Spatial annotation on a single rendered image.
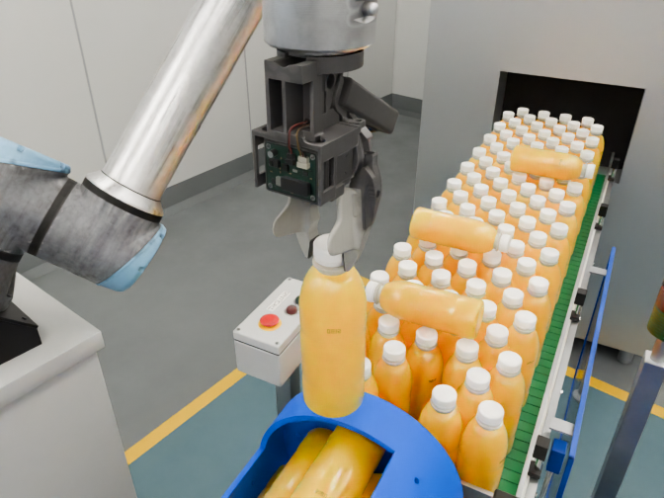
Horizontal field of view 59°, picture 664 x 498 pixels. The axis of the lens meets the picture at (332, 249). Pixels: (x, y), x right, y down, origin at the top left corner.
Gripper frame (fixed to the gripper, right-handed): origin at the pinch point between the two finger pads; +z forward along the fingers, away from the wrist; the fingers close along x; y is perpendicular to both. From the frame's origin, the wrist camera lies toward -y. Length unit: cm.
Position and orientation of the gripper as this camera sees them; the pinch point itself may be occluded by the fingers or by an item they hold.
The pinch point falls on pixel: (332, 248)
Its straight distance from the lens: 59.0
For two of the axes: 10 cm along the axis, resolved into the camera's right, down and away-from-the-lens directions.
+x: 8.4, 2.8, -4.7
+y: -5.5, 4.2, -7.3
